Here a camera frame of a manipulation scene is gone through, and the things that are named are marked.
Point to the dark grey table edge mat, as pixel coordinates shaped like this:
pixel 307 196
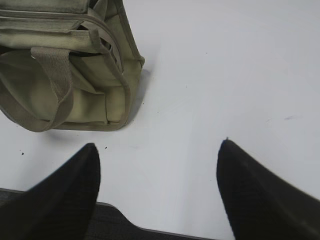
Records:
pixel 108 223

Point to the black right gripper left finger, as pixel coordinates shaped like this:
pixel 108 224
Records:
pixel 58 208

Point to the yellow canvas bag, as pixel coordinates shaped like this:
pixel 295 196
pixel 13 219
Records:
pixel 67 64

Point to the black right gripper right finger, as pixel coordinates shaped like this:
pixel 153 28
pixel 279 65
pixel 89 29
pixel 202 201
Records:
pixel 259 204

